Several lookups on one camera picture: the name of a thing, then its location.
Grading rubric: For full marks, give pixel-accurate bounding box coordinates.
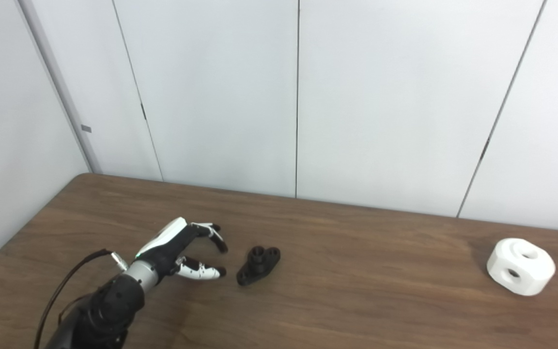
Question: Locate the black flanged holder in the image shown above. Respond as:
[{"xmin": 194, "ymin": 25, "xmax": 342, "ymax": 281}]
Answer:
[{"xmin": 236, "ymin": 246, "xmax": 281, "ymax": 286}]

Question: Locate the white block with holes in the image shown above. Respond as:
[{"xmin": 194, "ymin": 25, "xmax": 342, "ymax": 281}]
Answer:
[{"xmin": 486, "ymin": 238, "xmax": 556, "ymax": 296}]

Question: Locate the left thin arm wire loop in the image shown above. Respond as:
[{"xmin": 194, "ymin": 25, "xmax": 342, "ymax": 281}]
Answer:
[{"xmin": 58, "ymin": 292, "xmax": 92, "ymax": 326}]

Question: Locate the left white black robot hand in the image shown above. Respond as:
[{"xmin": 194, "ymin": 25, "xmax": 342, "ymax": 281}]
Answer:
[{"xmin": 135, "ymin": 217, "xmax": 229, "ymax": 282}]

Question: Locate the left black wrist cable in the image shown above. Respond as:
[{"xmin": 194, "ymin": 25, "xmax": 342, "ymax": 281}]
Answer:
[{"xmin": 33, "ymin": 249, "xmax": 115, "ymax": 349}]

